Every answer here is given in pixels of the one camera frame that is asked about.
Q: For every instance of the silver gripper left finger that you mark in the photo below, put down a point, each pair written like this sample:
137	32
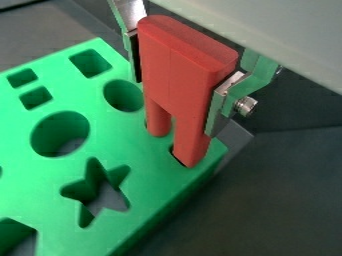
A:
129	12

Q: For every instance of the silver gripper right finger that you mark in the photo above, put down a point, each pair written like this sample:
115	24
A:
232	94

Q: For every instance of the red square-circle peg object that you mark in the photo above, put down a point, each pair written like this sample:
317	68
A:
183	64

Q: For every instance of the green shape sorter board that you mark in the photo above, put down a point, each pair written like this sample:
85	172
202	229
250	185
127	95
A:
87	180

